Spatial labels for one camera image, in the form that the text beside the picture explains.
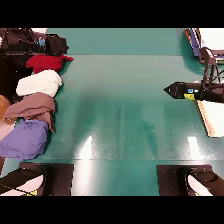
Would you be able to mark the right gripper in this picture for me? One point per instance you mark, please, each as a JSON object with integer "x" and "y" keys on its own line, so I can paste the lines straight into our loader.
{"x": 186, "y": 90}

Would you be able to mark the red garment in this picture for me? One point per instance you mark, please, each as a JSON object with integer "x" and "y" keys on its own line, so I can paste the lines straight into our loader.
{"x": 45, "y": 62}

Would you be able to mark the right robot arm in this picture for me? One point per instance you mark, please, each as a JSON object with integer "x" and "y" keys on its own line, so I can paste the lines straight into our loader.
{"x": 213, "y": 93}

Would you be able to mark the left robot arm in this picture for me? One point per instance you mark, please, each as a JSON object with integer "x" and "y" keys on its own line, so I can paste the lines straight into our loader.
{"x": 50, "y": 176}

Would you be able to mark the white garment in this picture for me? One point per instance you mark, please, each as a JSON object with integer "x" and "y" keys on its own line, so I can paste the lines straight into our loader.
{"x": 38, "y": 83}

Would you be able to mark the brown garment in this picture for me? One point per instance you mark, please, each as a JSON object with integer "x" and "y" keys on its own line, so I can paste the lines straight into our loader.
{"x": 33, "y": 106}

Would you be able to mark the purple garment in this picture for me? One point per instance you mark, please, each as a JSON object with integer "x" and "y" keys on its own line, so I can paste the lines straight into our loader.
{"x": 25, "y": 140}

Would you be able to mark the pink garment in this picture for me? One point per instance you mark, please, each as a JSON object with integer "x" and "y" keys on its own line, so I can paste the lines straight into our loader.
{"x": 6, "y": 130}

